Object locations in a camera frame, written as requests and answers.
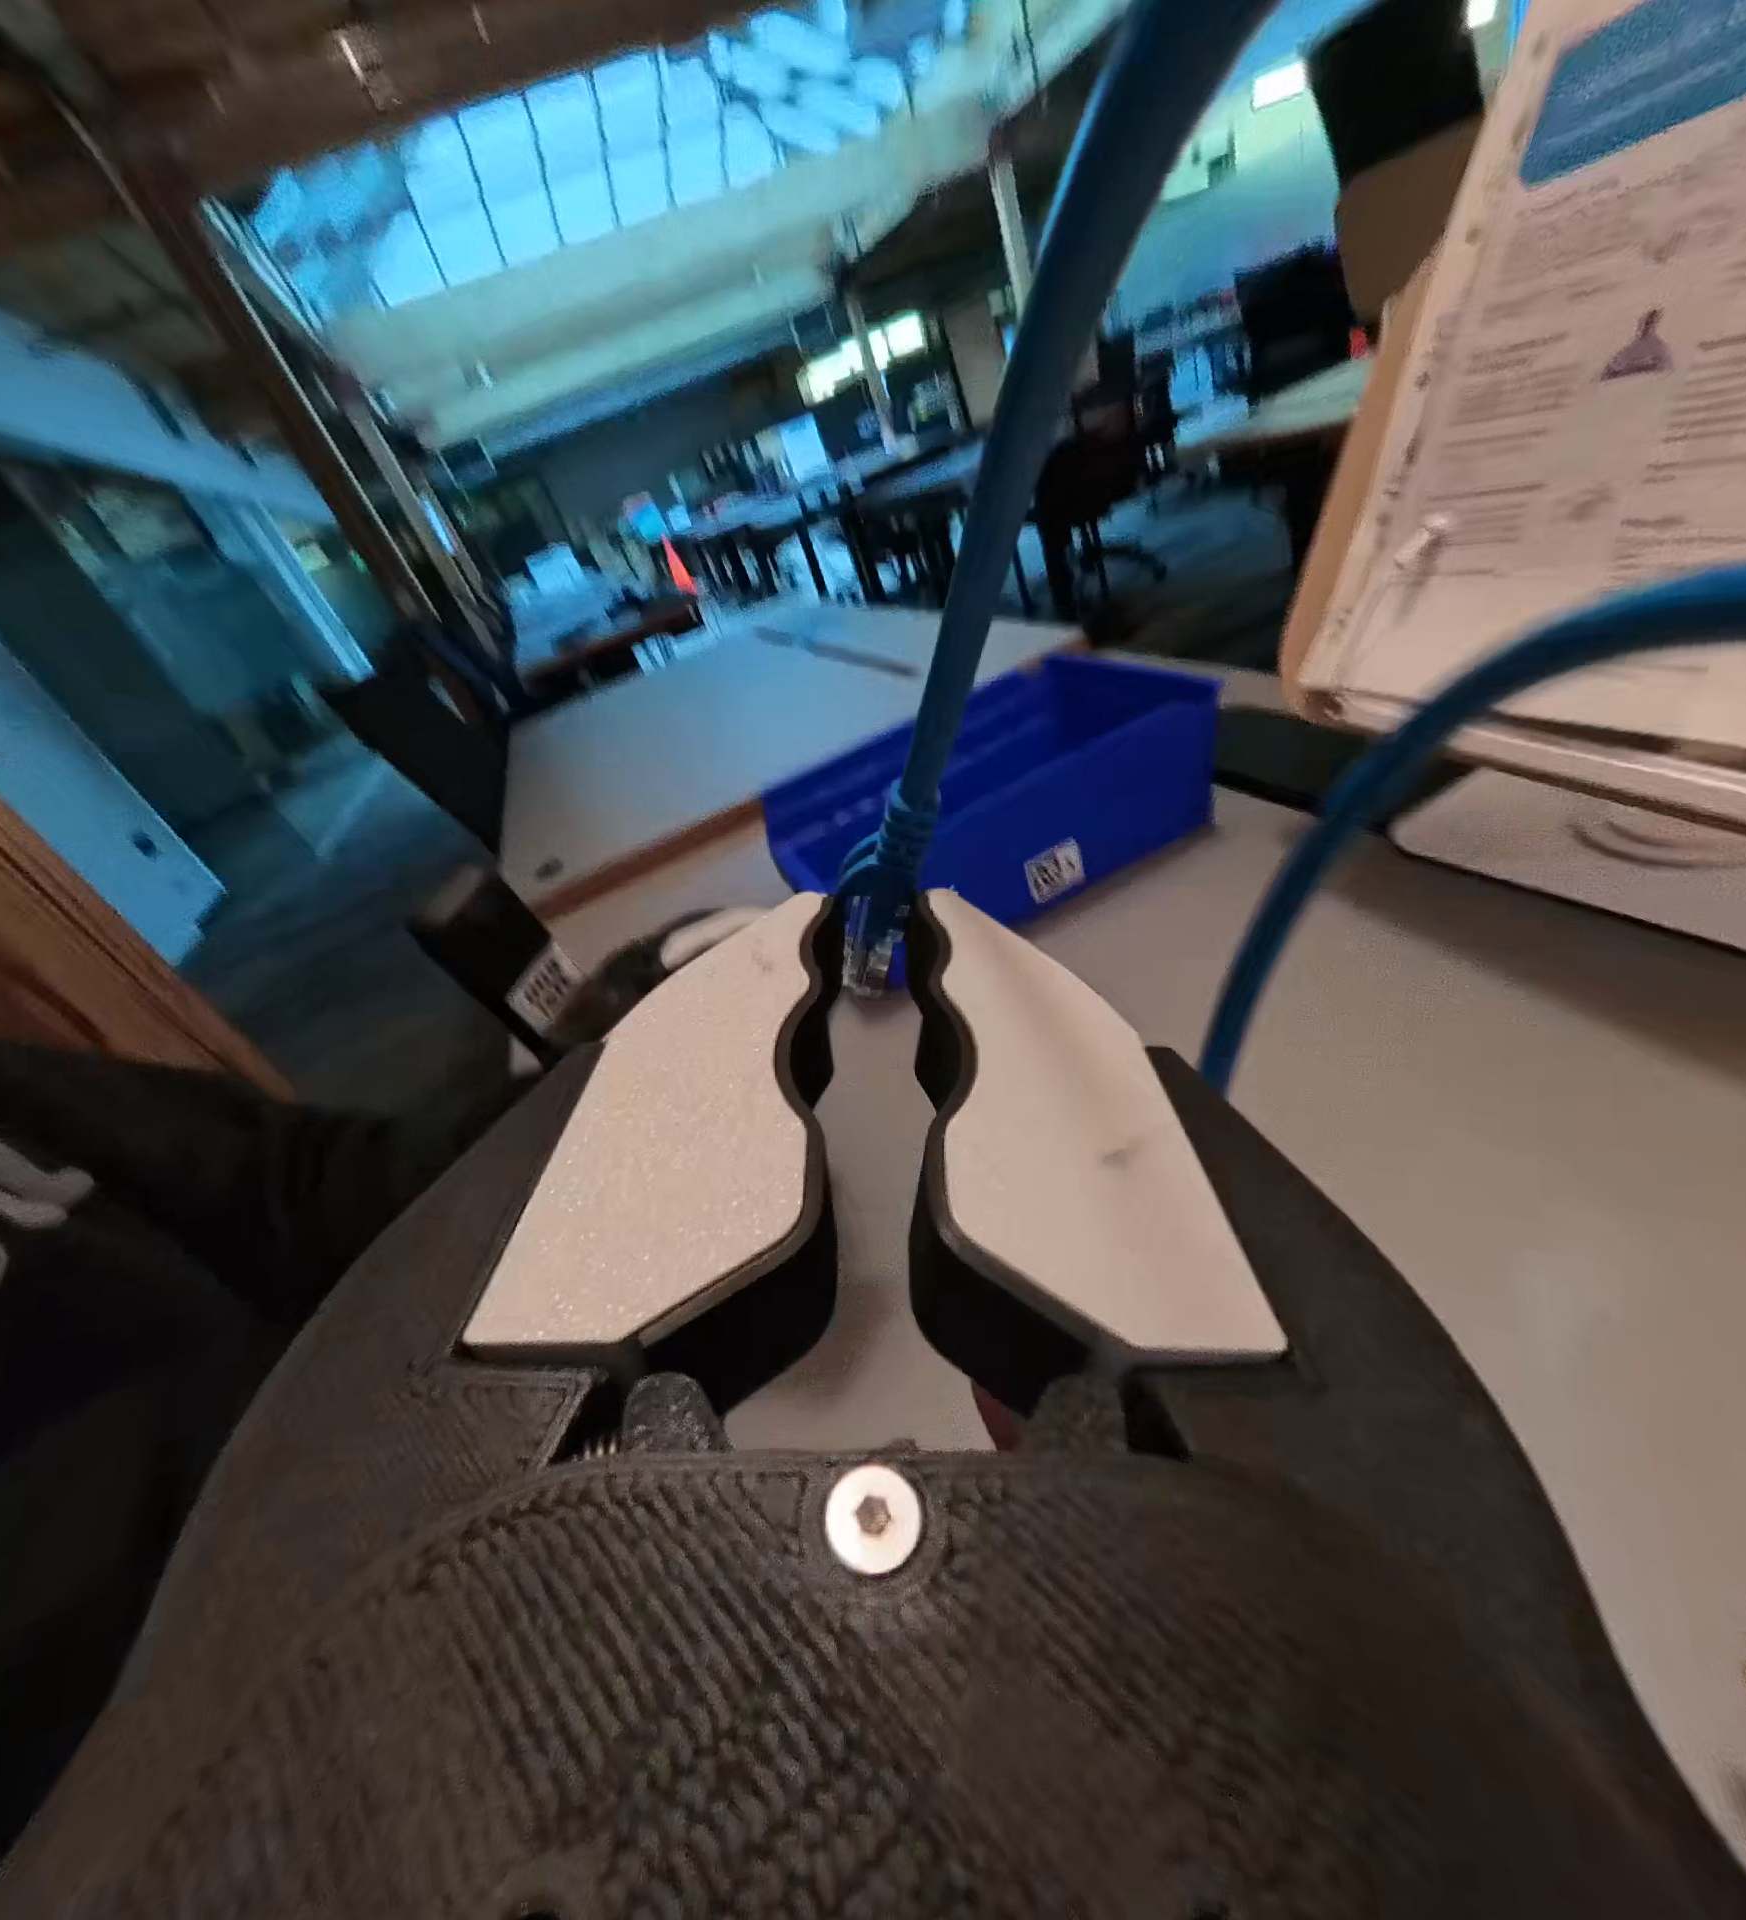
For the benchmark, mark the grey desk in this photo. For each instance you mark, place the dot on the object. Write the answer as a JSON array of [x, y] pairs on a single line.
[[1487, 1198]]

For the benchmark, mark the person's dark sweater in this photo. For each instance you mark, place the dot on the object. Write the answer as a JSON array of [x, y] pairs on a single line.
[[95, 1351]]

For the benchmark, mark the grey table with wooden edge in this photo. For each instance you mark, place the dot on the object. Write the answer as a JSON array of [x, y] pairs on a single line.
[[694, 718]]

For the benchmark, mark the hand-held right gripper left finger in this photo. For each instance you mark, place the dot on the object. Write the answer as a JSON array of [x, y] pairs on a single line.
[[663, 1168]]

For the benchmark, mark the wooden side panel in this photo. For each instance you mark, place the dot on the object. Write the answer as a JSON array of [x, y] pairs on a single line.
[[35, 931]]

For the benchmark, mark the wooden document stand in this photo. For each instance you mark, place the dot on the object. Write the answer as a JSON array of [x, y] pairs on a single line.
[[1564, 886]]

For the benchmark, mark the printed instruction sheet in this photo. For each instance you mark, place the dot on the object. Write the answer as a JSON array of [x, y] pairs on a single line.
[[1639, 375]]

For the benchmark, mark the black monitor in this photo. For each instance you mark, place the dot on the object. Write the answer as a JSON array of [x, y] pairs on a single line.
[[1389, 91]]

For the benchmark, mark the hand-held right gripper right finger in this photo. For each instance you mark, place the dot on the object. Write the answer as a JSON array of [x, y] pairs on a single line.
[[1082, 1168]]

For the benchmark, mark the blue storage bin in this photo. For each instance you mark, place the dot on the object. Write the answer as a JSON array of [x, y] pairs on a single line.
[[1097, 763]]

